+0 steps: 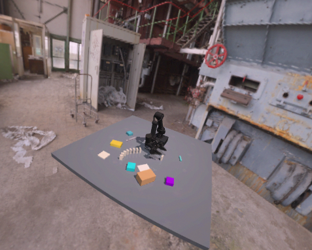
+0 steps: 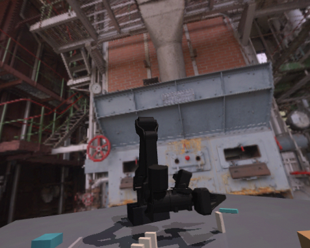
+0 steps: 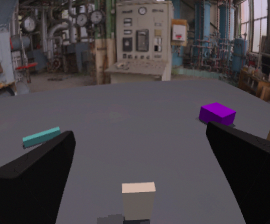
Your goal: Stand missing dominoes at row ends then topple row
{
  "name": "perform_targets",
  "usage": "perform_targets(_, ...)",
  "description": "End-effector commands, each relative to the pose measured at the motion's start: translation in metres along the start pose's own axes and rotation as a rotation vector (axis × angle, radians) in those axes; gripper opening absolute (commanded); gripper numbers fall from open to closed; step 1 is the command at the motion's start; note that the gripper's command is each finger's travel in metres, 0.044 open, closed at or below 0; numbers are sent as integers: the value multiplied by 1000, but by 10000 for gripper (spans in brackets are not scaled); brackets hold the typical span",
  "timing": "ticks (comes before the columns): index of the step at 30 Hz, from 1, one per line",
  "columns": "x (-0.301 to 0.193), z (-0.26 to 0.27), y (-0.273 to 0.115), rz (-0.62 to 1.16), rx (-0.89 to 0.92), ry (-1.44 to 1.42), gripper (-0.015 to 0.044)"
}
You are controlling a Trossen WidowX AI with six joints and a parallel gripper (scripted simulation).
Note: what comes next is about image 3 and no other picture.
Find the teal rectangular bar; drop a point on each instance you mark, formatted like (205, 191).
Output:
(41, 136)

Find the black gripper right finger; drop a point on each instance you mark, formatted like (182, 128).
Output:
(245, 160)

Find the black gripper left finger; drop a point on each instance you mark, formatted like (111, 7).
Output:
(31, 186)

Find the purple block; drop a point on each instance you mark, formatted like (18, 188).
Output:
(217, 112)

